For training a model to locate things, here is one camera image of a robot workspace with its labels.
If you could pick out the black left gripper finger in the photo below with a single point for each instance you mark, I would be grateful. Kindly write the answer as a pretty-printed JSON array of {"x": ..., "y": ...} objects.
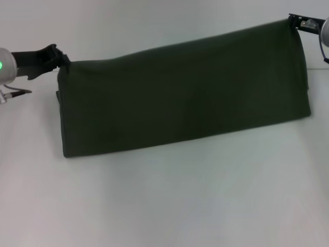
[{"x": 61, "y": 59}]

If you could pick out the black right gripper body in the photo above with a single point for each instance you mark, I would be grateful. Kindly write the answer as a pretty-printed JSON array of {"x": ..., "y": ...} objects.
[{"x": 308, "y": 28}]

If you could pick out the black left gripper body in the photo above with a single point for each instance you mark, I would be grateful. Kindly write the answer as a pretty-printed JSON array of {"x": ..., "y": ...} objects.
[{"x": 33, "y": 61}]

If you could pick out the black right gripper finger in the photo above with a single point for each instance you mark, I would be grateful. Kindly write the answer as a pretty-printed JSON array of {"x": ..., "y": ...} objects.
[{"x": 293, "y": 19}]

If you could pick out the dark green t-shirt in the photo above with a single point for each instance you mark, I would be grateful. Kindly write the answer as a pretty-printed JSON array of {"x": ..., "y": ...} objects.
[{"x": 180, "y": 97}]

